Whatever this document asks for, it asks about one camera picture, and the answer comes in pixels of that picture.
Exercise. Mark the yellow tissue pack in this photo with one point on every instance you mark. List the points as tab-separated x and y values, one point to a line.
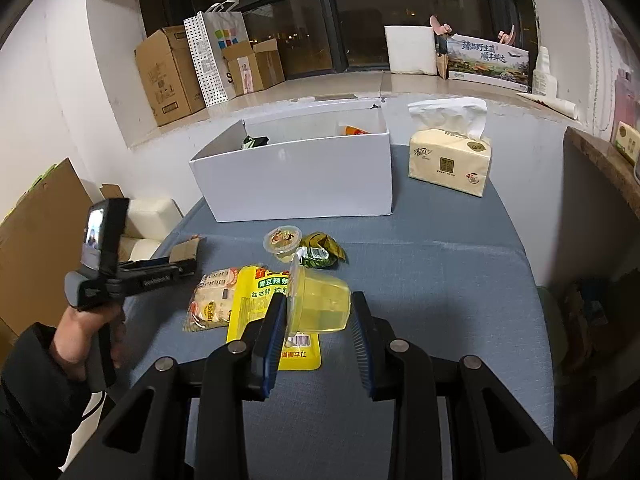
445	165

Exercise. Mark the pink figurine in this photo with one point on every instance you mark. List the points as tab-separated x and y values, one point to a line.
507	36

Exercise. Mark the yellow snack packet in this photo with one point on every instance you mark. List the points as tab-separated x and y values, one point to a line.
250	305

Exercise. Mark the pink bottle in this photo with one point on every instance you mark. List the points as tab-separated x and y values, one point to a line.
622	105

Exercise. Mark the white tube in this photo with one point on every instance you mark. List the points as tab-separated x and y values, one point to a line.
555	105

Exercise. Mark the yellow jelly cup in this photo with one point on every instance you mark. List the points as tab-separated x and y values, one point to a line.
282	240
320	305

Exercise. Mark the small cardboard flap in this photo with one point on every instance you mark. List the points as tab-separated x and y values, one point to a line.
112	191

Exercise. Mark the long printed box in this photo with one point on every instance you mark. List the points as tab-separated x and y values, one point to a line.
485	65

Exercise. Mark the yellow tissue box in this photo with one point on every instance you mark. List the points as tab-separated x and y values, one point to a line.
629	140

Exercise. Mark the large brown cardboard box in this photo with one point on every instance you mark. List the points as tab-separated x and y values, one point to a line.
167	80

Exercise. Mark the dark window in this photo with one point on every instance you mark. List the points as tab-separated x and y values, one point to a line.
327	25

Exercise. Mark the cork top side table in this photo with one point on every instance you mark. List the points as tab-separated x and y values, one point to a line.
600	155

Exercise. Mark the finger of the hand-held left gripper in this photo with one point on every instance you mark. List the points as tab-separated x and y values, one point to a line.
184	267

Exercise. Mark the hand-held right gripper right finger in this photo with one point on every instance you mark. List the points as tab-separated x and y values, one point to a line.
360	350

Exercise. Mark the dark green foil packet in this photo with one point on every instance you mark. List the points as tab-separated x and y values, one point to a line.
320	255

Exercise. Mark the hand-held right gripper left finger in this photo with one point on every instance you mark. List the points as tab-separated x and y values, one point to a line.
272	345

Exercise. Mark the white paper towel roll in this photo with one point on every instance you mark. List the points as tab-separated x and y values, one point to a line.
410	50

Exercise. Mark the beige cookie packet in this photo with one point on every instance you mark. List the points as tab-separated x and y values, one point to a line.
212	300

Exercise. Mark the blue tablecloth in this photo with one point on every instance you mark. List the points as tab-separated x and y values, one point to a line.
450	285

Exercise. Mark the white cardboard box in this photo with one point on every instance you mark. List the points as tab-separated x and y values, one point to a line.
300	185

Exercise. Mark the brown cardboard sheet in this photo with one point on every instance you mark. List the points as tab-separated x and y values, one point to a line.
40	240

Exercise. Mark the white cushion seat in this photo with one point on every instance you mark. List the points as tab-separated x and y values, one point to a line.
150	210

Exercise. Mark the small open cardboard box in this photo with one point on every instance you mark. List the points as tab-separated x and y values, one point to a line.
260	70

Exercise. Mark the person's left hand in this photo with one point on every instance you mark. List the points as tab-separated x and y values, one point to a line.
70	340

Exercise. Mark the person's left forearm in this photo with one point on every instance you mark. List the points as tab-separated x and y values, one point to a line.
35	400

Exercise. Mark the orange snack packet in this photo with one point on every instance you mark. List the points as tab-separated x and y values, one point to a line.
352	130

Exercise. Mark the white plastic bottle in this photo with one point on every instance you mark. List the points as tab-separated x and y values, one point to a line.
542	77

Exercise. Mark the green paper sheets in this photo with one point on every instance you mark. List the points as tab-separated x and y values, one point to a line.
44	174

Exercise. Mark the polka dot paper bag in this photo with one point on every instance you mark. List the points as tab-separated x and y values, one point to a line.
200	60

